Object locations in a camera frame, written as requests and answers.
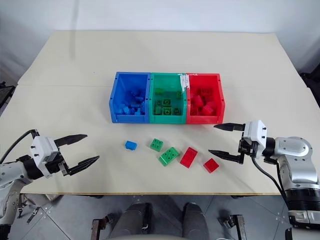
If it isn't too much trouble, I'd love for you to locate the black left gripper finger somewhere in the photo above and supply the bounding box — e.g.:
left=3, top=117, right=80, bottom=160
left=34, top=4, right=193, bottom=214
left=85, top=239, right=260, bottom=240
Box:
left=54, top=133, right=89, bottom=151
left=66, top=155, right=101, bottom=176

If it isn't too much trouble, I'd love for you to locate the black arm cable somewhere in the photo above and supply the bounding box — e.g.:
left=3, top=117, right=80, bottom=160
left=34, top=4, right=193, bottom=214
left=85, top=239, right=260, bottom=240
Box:
left=250, top=154, right=291, bottom=209
left=0, top=128, right=40, bottom=162

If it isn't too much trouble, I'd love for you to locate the rusty metal stand foot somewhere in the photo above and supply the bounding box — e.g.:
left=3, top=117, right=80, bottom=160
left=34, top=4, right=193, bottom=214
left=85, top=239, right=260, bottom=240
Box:
left=90, top=216, right=111, bottom=240
left=220, top=213, right=246, bottom=240

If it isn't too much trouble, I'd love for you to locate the long red toy brick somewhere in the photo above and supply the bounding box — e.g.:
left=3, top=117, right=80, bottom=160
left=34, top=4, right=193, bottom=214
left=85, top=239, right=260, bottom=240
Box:
left=179, top=146, right=199, bottom=169

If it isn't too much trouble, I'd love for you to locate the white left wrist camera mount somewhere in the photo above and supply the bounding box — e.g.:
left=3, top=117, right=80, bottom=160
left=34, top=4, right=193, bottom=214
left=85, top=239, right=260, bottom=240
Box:
left=29, top=135, right=60, bottom=174

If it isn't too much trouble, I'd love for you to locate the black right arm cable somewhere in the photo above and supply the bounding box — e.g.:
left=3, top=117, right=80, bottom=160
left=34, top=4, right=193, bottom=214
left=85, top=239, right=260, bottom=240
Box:
left=250, top=154, right=291, bottom=209

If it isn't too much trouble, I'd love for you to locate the white tape strip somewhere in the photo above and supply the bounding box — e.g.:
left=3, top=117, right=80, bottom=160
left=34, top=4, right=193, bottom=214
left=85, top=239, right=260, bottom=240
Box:
left=176, top=72, right=199, bottom=91

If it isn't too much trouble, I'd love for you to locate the red plastic bin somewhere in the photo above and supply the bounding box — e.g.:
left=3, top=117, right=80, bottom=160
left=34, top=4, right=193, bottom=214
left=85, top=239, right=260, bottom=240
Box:
left=185, top=72, right=226, bottom=125

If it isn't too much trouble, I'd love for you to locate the small red toy brick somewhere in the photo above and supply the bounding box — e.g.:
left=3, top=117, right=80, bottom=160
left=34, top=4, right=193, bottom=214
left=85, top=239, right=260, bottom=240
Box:
left=202, top=157, right=220, bottom=174

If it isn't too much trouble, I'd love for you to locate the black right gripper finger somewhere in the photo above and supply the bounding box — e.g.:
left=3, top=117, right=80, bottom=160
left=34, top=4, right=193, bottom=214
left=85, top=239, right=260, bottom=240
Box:
left=213, top=122, right=247, bottom=133
left=208, top=149, right=245, bottom=165

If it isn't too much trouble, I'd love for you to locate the green plastic bin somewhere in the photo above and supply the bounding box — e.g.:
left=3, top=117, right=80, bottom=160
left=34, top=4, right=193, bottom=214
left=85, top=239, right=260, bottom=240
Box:
left=148, top=72, right=191, bottom=125

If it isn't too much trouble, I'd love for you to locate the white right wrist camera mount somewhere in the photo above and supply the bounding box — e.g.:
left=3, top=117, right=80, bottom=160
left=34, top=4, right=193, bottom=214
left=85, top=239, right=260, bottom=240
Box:
left=242, top=119, right=269, bottom=158

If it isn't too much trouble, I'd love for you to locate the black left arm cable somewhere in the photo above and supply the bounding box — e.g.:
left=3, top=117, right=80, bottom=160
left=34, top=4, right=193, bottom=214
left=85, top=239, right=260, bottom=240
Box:
left=0, top=128, right=40, bottom=162

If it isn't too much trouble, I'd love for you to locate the green square toy brick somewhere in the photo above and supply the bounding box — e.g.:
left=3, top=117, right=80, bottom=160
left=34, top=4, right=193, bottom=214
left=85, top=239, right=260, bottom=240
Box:
left=149, top=137, right=165, bottom=152
left=158, top=146, right=181, bottom=167

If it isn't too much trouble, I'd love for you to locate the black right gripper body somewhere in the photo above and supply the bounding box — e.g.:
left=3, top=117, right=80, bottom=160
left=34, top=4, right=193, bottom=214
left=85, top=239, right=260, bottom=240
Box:
left=237, top=136, right=260, bottom=165

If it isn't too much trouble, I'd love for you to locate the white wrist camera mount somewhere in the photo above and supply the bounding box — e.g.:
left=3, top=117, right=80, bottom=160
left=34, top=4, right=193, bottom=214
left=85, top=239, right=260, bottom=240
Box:
left=29, top=135, right=60, bottom=174
left=242, top=119, right=269, bottom=158

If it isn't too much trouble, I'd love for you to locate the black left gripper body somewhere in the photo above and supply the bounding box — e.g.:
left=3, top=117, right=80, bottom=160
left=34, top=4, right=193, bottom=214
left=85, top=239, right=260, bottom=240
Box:
left=44, top=147, right=72, bottom=179

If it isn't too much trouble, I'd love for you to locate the small blue toy brick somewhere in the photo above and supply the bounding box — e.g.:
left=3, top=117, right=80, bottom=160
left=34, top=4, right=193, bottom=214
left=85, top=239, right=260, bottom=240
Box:
left=124, top=140, right=139, bottom=152

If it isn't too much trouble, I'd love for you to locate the blue plastic bin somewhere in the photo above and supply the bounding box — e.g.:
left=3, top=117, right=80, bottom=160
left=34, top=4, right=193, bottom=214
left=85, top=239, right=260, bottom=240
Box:
left=108, top=71, right=152, bottom=124

